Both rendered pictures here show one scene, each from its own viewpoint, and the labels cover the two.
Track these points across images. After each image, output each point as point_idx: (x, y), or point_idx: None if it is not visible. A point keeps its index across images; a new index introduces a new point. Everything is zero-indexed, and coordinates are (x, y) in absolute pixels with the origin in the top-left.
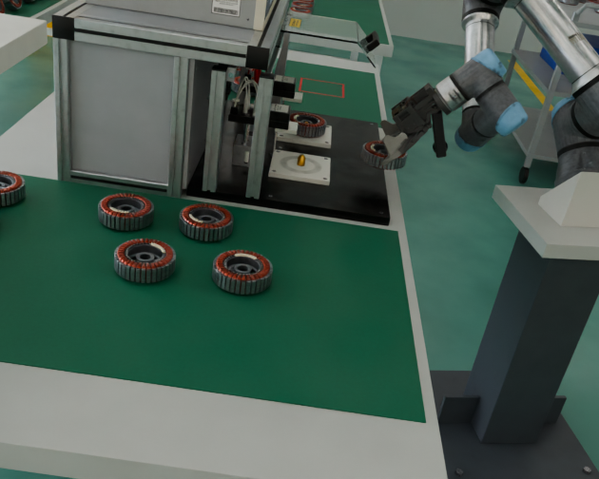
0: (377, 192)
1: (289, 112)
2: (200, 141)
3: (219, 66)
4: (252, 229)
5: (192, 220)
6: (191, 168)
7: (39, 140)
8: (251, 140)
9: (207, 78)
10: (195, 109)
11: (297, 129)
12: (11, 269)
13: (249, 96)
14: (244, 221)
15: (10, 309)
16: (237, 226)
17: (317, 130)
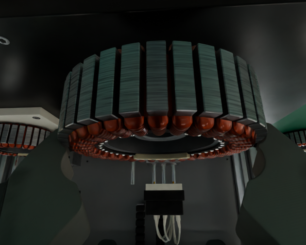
0: (253, 31)
1: (177, 215)
2: (182, 169)
3: None
4: None
5: None
6: (217, 158)
7: None
8: (160, 163)
9: (167, 226)
10: (226, 214)
11: (176, 189)
12: None
13: (159, 216)
14: (293, 125)
15: None
16: (302, 127)
17: (35, 139)
